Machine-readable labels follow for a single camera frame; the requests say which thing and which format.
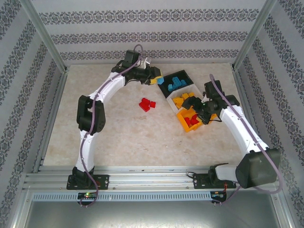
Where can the large yellow lego brick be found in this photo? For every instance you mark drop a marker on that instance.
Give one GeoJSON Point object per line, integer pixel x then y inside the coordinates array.
{"type": "Point", "coordinates": [178, 101]}

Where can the small blue lego brick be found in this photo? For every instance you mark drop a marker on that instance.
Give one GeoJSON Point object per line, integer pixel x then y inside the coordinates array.
{"type": "Point", "coordinates": [171, 87]}

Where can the yellow plastic bin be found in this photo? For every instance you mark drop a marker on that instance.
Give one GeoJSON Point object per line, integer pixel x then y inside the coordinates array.
{"type": "Point", "coordinates": [187, 128]}

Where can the small red lego brick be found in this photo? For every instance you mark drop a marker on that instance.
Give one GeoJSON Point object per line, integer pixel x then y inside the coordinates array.
{"type": "Point", "coordinates": [153, 104]}

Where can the long blue lego brick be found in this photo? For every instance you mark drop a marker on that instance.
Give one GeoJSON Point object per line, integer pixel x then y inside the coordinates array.
{"type": "Point", "coordinates": [179, 82]}

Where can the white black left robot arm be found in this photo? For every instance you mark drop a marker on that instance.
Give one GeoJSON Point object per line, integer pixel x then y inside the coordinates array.
{"type": "Point", "coordinates": [85, 154]}

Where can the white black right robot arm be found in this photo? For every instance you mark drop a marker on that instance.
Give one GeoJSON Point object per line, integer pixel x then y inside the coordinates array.
{"type": "Point", "coordinates": [240, 133]}

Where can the black plastic bin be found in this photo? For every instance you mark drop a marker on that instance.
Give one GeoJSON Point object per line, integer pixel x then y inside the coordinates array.
{"type": "Point", "coordinates": [164, 91]}

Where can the white plastic bin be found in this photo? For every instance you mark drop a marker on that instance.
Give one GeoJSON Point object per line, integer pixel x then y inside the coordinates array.
{"type": "Point", "coordinates": [172, 104]}

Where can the right controller board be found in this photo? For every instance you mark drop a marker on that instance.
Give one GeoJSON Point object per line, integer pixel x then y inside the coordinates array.
{"type": "Point", "coordinates": [217, 194]}

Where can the controller board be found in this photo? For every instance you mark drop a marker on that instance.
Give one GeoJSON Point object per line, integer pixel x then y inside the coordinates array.
{"type": "Point", "coordinates": [217, 194]}
{"type": "Point", "coordinates": [88, 196]}

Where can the grey metal lower shelf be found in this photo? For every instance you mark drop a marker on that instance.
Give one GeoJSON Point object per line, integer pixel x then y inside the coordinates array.
{"type": "Point", "coordinates": [152, 216]}

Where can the left controller board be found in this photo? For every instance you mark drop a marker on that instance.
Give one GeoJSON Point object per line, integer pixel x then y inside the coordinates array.
{"type": "Point", "coordinates": [88, 196]}

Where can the aluminium right side rail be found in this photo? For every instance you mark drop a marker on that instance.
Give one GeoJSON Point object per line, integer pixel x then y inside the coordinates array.
{"type": "Point", "coordinates": [240, 85]}

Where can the aluminium rail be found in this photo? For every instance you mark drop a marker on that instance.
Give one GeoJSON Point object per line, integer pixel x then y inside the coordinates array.
{"type": "Point", "coordinates": [240, 85]}
{"type": "Point", "coordinates": [55, 107]}

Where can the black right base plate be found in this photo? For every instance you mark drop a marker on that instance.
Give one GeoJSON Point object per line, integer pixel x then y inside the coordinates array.
{"type": "Point", "coordinates": [199, 181]}

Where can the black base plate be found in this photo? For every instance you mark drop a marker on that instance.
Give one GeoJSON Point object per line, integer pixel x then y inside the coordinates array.
{"type": "Point", "coordinates": [199, 181]}
{"type": "Point", "coordinates": [103, 181]}

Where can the aluminium right corner post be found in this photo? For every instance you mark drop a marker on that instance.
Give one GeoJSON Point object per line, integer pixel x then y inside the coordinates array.
{"type": "Point", "coordinates": [255, 33]}

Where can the aluminium corner post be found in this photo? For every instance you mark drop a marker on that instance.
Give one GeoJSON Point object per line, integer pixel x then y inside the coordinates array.
{"type": "Point", "coordinates": [42, 33]}
{"type": "Point", "coordinates": [255, 33]}

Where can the aluminium front rail assembly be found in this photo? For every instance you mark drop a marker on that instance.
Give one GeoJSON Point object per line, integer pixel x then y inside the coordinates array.
{"type": "Point", "coordinates": [152, 178]}

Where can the aluminium left side rail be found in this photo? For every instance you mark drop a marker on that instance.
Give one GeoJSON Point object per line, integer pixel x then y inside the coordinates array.
{"type": "Point", "coordinates": [55, 107]}

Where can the aluminium left corner post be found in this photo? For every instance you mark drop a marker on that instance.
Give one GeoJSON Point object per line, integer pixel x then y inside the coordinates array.
{"type": "Point", "coordinates": [42, 33]}

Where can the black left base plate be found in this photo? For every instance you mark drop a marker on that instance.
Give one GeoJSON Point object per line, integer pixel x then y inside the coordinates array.
{"type": "Point", "coordinates": [103, 181]}

